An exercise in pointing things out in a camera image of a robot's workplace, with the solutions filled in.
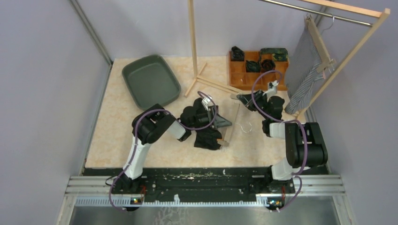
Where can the rolled black red sock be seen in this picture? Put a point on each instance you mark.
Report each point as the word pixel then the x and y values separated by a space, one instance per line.
pixel 267 65

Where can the wooden compartment tray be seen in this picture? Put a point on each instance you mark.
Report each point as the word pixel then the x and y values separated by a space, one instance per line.
pixel 240 78

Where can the folded green camouflage cloth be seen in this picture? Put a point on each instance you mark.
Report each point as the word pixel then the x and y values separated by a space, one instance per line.
pixel 278 54

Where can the rolled dark sock middle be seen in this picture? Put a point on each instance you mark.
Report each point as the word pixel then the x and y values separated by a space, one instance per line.
pixel 252 66

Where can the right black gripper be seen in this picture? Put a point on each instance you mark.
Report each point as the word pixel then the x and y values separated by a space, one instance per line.
pixel 250 100

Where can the wooden clothes rack frame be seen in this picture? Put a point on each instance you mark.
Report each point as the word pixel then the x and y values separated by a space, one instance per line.
pixel 380 16

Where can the grey striped underwear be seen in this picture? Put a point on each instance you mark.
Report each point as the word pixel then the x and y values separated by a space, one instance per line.
pixel 302 74

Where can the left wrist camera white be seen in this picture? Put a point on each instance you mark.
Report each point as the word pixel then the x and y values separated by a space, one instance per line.
pixel 206 102

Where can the black underwear orange trim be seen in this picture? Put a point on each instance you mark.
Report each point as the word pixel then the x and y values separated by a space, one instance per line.
pixel 208 139

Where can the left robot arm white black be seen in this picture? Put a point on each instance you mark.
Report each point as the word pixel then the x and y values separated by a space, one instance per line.
pixel 153 123

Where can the metal hanging rod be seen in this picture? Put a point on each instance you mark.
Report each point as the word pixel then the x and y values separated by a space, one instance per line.
pixel 303 9

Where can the green plastic basin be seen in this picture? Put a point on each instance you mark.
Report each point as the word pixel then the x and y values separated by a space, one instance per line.
pixel 150 80

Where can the rolled black sock top-left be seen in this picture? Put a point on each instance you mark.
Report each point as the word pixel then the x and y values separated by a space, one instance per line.
pixel 237 54

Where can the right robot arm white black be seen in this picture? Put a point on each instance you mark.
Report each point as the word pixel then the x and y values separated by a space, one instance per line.
pixel 304 144

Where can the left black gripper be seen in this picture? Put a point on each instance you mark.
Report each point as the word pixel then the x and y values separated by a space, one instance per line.
pixel 215 120

